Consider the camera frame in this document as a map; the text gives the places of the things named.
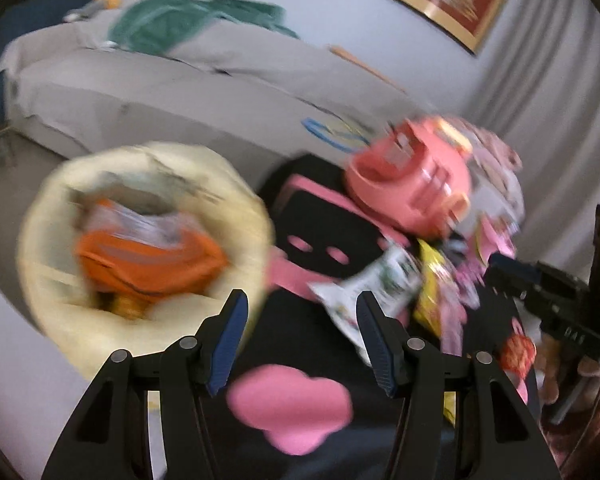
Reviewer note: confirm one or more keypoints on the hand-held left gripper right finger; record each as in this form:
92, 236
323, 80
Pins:
378, 347

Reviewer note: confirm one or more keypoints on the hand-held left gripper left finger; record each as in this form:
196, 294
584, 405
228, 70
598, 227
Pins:
227, 340

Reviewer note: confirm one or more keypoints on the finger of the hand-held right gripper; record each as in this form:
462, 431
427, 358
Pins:
510, 269

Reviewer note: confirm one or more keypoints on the white bin with yellow liner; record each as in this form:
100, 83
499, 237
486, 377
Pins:
70, 320

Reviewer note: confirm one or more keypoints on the person's right forearm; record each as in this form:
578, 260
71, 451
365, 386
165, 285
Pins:
590, 435

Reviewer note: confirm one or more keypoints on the person's right hand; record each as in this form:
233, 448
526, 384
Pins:
550, 375

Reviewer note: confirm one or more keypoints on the pink snack wrapper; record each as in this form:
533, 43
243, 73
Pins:
467, 280

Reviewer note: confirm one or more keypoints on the white snack wrapper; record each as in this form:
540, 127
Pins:
375, 285

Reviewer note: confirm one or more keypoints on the small red orange packet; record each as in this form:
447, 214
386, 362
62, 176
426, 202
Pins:
517, 355

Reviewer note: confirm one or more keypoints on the yellow snack wrapper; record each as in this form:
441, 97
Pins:
432, 285

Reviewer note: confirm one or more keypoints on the pile of pink white packets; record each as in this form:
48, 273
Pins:
490, 165

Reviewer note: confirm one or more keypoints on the orange snack packet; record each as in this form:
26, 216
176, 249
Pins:
150, 260

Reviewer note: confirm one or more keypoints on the pink toy cash register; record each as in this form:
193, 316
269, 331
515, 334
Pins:
410, 185

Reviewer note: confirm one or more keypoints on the black and pink mat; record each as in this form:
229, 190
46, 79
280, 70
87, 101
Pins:
325, 225

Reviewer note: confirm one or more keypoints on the grey curtain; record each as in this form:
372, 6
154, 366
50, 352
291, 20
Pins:
555, 110

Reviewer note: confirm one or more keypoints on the orange stick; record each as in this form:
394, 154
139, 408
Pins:
365, 67

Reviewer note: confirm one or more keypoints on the green cloth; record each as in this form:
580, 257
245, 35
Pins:
170, 20

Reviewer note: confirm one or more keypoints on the grey and orange toy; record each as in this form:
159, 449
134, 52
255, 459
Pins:
92, 6

